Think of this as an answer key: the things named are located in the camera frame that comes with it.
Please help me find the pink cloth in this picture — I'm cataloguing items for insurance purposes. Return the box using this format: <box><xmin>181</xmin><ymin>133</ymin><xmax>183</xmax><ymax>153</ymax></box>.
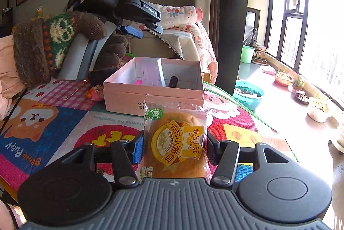
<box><xmin>0</xmin><ymin>34</ymin><xmax>28</xmax><ymax>121</ymax></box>

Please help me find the white cable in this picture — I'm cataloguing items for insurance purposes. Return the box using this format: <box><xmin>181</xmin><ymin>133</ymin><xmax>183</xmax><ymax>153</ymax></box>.
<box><xmin>63</xmin><ymin>81</ymin><xmax>88</xmax><ymax>100</ymax></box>

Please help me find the white pot with sprouts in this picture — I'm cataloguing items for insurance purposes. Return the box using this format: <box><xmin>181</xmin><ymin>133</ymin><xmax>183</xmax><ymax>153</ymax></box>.
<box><xmin>307</xmin><ymin>95</ymin><xmax>332</xmax><ymax>123</ymax></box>

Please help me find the dark pebble dish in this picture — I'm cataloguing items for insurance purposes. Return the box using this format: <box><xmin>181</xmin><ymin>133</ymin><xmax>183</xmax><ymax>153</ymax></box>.
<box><xmin>295</xmin><ymin>91</ymin><xmax>310</xmax><ymax>105</ymax></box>

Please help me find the packaged bread bun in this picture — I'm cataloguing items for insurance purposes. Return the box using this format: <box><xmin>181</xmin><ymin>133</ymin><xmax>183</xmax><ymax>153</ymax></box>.
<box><xmin>138</xmin><ymin>94</ymin><xmax>214</xmax><ymax>185</ymax></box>

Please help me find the black cable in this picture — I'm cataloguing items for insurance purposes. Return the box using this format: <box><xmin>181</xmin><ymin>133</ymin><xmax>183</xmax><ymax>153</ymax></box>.
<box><xmin>0</xmin><ymin>88</ymin><xmax>28</xmax><ymax>134</ymax></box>

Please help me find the colourful printed play mat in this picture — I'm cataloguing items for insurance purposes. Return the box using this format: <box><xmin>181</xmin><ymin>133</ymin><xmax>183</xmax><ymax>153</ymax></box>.
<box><xmin>0</xmin><ymin>78</ymin><xmax>299</xmax><ymax>201</ymax></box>

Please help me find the orange planter bowl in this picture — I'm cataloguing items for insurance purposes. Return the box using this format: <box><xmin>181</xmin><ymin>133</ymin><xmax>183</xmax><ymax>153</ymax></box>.
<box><xmin>274</xmin><ymin>70</ymin><xmax>294</xmax><ymax>87</ymax></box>

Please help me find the beige trimmed cloth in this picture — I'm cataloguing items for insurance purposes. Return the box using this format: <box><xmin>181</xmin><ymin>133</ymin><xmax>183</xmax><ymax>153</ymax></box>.
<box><xmin>161</xmin><ymin>26</ymin><xmax>194</xmax><ymax>60</ymax></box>

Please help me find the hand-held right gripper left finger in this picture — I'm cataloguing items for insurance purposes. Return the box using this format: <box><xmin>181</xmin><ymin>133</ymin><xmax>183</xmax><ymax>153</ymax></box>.
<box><xmin>58</xmin><ymin>129</ymin><xmax>146</xmax><ymax>190</ymax></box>

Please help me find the small pink toy figure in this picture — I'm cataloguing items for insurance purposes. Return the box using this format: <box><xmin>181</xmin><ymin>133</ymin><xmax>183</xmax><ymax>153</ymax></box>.
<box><xmin>86</xmin><ymin>84</ymin><xmax>104</xmax><ymax>102</ymax></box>

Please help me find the green plastic bucket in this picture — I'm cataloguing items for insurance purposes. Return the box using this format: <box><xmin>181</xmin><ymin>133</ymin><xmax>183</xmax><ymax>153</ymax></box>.
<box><xmin>240</xmin><ymin>45</ymin><xmax>256</xmax><ymax>64</ymax></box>

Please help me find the floral printed blanket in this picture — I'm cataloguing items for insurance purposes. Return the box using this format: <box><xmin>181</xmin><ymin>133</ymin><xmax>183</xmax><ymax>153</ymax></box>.
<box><xmin>132</xmin><ymin>4</ymin><xmax>219</xmax><ymax>85</ymax></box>

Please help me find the teal plastic basin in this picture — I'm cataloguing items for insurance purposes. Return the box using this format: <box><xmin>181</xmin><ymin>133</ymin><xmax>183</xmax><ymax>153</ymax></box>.
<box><xmin>233</xmin><ymin>80</ymin><xmax>265</xmax><ymax>111</ymax></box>

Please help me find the small potted plant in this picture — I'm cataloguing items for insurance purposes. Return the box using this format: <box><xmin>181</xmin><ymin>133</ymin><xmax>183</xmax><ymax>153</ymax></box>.
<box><xmin>291</xmin><ymin>75</ymin><xmax>306</xmax><ymax>92</ymax></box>

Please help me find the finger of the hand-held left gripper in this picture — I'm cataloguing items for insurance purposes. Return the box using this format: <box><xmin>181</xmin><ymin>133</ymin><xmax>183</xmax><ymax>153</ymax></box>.
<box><xmin>115</xmin><ymin>24</ymin><xmax>144</xmax><ymax>39</ymax></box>
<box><xmin>145</xmin><ymin>21</ymin><xmax>164</xmax><ymax>35</ymax></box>

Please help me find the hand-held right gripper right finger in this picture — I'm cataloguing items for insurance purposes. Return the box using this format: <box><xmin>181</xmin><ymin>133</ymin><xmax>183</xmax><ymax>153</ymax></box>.
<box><xmin>206</xmin><ymin>131</ymin><xmax>299</xmax><ymax>189</ymax></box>

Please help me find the pink cardboard box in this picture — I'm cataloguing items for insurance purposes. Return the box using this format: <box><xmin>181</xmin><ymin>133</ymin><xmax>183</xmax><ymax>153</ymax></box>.
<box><xmin>103</xmin><ymin>57</ymin><xmax>205</xmax><ymax>117</ymax></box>

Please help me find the yellow duck toy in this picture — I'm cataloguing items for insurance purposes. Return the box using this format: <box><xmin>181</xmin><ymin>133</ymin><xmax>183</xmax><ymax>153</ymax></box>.
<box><xmin>31</xmin><ymin>5</ymin><xmax>52</xmax><ymax>21</ymax></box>

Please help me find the black window frame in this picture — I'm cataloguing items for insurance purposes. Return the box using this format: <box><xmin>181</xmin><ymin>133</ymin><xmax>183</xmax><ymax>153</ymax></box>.
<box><xmin>264</xmin><ymin>0</ymin><xmax>344</xmax><ymax>113</ymax></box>

